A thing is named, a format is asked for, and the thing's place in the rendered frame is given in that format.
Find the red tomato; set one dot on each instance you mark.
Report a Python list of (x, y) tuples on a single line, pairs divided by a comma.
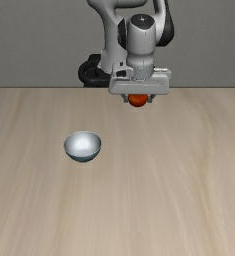
[(138, 100)]

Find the grey bowl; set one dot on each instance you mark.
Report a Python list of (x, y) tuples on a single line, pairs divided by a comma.
[(82, 146)]

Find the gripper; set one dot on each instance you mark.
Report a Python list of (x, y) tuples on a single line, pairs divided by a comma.
[(139, 85)]

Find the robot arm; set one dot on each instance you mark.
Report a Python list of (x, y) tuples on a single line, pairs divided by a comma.
[(113, 40)]

